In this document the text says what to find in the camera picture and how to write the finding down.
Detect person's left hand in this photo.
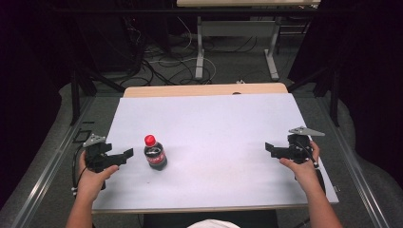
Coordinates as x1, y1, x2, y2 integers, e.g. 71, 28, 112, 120
75, 151, 120, 202

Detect black floor cables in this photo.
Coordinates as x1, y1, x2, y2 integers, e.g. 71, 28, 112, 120
120, 15, 217, 87

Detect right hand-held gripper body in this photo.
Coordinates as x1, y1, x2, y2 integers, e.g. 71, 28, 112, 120
286, 125, 326, 165

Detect white board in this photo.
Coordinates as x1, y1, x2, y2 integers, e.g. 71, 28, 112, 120
92, 92, 340, 214

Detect desk with white legs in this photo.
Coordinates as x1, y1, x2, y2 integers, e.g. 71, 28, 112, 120
176, 0, 321, 82

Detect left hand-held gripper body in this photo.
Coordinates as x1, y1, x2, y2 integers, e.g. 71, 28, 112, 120
83, 134, 114, 174

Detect hand-held gripper cable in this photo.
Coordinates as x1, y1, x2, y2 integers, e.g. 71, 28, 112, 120
70, 143, 89, 198
294, 139, 327, 196

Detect person's white shirt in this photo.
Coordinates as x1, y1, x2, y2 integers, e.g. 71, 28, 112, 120
186, 218, 241, 228

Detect black metal stand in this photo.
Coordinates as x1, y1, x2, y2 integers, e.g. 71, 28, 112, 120
286, 61, 342, 128
69, 61, 126, 126

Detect white floor cable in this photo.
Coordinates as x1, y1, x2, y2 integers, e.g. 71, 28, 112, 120
148, 15, 218, 84

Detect left hand-held gripper cable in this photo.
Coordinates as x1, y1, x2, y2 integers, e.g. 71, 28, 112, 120
70, 143, 89, 198

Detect person's dark pants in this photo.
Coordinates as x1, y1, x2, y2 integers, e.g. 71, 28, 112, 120
142, 209, 279, 228

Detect wooden table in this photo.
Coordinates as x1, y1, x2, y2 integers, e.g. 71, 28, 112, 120
91, 83, 340, 215

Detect aluminium floor rail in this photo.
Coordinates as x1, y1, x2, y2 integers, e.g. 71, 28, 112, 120
10, 96, 96, 228
317, 96, 392, 228

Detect right hand-held gripper cable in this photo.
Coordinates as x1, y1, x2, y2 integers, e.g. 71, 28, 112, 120
294, 139, 327, 196

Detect person's right hand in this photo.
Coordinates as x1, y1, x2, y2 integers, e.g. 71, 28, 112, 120
278, 141, 321, 194

